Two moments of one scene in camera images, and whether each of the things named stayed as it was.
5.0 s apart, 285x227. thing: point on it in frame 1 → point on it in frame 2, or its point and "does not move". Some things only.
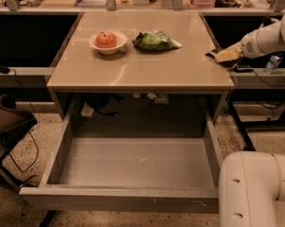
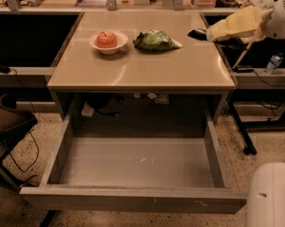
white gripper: (248, 48) → (279, 18)
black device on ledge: (0, 68) does not move
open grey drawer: (127, 174) does not move
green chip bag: (151, 40) does not move
